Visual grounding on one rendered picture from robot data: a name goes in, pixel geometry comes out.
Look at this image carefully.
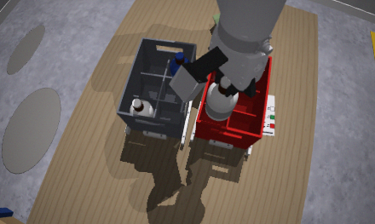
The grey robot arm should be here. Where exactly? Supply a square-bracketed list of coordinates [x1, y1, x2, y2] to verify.
[170, 0, 286, 103]

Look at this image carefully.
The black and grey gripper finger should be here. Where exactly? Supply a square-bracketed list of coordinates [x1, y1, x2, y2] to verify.
[225, 78, 257, 98]
[214, 68, 224, 84]

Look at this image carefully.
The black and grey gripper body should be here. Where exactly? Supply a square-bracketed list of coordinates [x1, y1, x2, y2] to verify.
[209, 21, 268, 91]

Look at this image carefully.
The white paper pick list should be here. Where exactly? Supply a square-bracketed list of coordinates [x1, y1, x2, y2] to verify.
[262, 95, 274, 136]

